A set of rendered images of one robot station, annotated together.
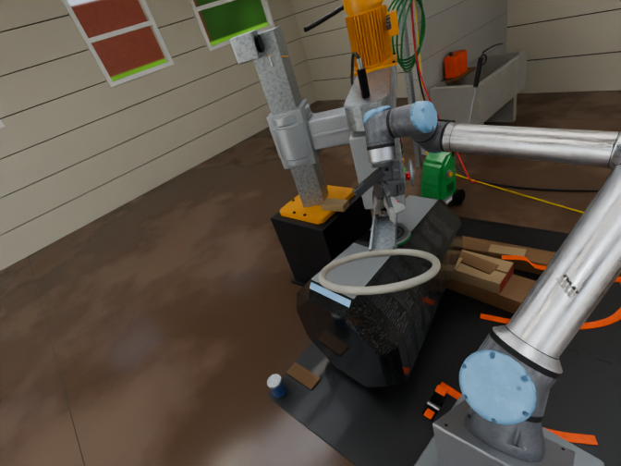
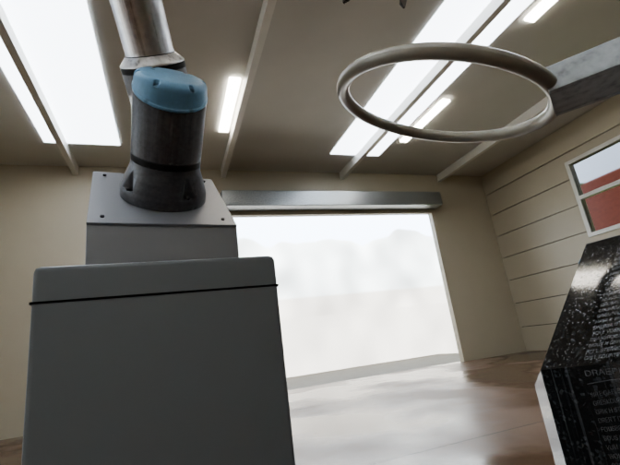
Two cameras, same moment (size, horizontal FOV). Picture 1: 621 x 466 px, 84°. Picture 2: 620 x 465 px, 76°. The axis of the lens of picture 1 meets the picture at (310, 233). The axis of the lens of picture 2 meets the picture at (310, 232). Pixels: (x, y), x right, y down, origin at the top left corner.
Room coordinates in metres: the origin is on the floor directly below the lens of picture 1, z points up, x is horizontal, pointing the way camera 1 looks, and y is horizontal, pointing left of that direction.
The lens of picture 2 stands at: (0.93, -1.08, 0.67)
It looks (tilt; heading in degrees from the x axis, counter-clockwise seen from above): 16 degrees up; 102
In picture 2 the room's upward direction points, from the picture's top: 8 degrees counter-clockwise
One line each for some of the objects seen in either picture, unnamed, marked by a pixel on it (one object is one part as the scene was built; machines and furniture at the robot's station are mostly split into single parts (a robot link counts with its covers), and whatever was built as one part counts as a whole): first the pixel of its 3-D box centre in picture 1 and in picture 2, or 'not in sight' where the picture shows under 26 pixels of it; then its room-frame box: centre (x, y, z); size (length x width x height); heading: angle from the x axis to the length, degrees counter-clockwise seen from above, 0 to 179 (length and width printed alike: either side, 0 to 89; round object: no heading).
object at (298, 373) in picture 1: (302, 375); not in sight; (1.57, 0.38, 0.02); 0.25 x 0.10 x 0.01; 39
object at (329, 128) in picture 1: (321, 130); not in sight; (2.49, -0.31, 1.35); 0.74 x 0.34 x 0.25; 64
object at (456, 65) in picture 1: (457, 62); not in sight; (4.46, -2.46, 1.00); 0.50 x 0.22 x 0.33; 123
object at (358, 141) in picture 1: (380, 161); not in sight; (1.76, -0.50, 1.31); 0.36 x 0.22 x 0.45; 157
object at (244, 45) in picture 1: (248, 46); not in sight; (2.50, -0.01, 2.00); 0.20 x 0.18 x 0.15; 39
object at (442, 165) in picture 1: (437, 167); not in sight; (3.06, -1.42, 0.43); 0.35 x 0.35 x 0.87; 24
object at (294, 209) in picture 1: (316, 202); not in sight; (2.58, -0.13, 0.76); 0.49 x 0.49 x 0.05; 39
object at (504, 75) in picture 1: (480, 103); not in sight; (4.35, -2.67, 0.43); 1.30 x 0.62 x 0.86; 123
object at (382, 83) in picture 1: (373, 93); not in sight; (2.01, -0.60, 1.60); 0.96 x 0.25 x 0.17; 157
